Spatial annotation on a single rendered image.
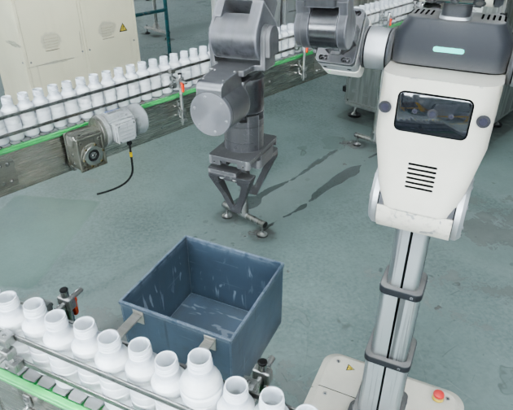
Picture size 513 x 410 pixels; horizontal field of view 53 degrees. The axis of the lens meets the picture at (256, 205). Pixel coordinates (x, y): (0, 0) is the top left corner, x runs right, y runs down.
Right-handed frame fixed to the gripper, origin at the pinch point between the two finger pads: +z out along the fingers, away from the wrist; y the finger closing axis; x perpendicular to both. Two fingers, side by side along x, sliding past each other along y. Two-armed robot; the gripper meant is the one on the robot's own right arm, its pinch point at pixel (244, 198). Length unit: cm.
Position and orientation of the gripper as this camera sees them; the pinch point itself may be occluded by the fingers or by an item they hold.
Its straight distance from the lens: 80.1
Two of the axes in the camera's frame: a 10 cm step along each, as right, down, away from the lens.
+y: -4.1, 4.7, -7.8
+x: 9.1, 2.2, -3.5
